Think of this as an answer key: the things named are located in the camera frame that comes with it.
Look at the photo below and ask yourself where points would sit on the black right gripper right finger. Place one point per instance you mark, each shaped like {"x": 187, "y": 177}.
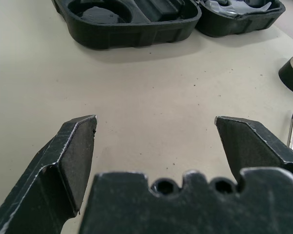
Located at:
{"x": 256, "y": 143}

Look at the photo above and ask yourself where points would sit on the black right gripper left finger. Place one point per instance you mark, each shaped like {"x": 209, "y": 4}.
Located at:
{"x": 51, "y": 165}

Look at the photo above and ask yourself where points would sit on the black electrical tape roll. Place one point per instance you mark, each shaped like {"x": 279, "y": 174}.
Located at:
{"x": 290, "y": 78}

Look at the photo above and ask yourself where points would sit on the black tool case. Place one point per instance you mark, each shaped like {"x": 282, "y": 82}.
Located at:
{"x": 136, "y": 31}

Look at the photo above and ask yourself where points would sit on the hammer with steel head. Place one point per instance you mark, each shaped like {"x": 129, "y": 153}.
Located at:
{"x": 234, "y": 6}

